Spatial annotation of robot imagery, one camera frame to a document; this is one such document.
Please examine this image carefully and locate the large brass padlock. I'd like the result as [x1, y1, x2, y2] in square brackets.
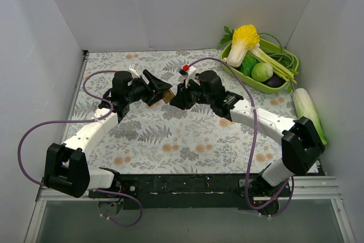
[162, 89, 175, 104]

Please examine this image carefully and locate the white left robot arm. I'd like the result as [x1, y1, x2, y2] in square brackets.
[43, 70, 172, 197]

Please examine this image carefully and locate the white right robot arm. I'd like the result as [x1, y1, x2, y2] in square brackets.
[170, 65, 325, 196]

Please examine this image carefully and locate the floral patterned table mat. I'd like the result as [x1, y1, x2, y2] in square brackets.
[67, 50, 296, 174]

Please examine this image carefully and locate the green parsley leaf toy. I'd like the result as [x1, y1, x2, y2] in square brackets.
[220, 26, 234, 46]

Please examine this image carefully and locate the dark green vegetable toy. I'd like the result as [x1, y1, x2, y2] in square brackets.
[241, 55, 258, 77]

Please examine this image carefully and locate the green plastic basket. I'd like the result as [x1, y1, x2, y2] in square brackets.
[233, 39, 299, 94]

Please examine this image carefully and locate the round green cabbage toy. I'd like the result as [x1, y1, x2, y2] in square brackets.
[251, 63, 274, 83]

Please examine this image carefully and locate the yellow napa cabbage toy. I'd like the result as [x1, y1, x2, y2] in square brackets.
[226, 24, 260, 68]

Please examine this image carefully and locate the purple eggplant toy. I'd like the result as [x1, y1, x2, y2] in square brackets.
[263, 74, 286, 88]

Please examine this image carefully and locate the pale celery stalks toy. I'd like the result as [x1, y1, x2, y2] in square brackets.
[248, 46, 298, 84]

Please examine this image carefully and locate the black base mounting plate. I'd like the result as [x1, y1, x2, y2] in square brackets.
[88, 173, 293, 211]

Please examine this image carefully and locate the green long beans toy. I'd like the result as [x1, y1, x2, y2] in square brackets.
[259, 32, 295, 69]

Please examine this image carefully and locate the green napa cabbage toy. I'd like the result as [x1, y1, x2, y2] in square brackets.
[292, 88, 328, 146]

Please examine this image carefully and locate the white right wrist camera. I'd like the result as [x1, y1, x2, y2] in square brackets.
[179, 64, 197, 88]

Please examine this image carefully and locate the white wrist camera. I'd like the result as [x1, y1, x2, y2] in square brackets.
[179, 64, 197, 88]
[128, 63, 142, 79]

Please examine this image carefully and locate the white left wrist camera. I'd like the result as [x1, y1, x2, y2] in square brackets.
[128, 63, 142, 79]

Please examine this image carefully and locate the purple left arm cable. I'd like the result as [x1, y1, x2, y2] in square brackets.
[17, 69, 143, 227]

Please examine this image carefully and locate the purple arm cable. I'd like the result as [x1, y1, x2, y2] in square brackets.
[17, 69, 143, 227]
[190, 57, 295, 217]

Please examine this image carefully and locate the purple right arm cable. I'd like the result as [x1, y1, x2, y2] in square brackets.
[190, 57, 295, 217]

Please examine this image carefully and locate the aluminium frame rail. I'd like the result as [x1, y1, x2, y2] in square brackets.
[26, 175, 356, 242]

